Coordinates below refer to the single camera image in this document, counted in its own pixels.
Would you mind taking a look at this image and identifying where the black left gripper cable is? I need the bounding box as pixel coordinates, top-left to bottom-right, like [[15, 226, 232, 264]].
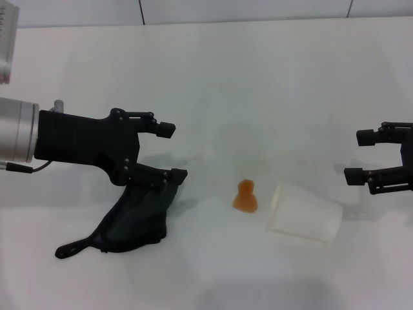
[[0, 160, 54, 174]]

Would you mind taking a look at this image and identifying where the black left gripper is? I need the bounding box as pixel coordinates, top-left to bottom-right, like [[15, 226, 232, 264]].
[[34, 108, 188, 194]]

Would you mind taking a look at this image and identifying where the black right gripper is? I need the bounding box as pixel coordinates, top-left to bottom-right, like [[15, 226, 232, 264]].
[[343, 121, 413, 196]]

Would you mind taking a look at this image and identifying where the dark blue rag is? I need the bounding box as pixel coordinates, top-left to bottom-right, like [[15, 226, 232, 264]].
[[54, 182, 183, 259]]

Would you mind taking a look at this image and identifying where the orange liquid stain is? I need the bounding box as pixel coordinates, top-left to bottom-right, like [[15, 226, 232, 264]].
[[232, 179, 259, 214]]

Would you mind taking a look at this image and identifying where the white paper cup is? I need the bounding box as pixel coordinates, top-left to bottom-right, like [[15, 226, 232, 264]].
[[265, 184, 343, 245]]

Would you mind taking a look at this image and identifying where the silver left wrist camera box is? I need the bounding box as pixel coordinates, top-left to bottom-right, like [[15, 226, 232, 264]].
[[0, 0, 20, 85]]

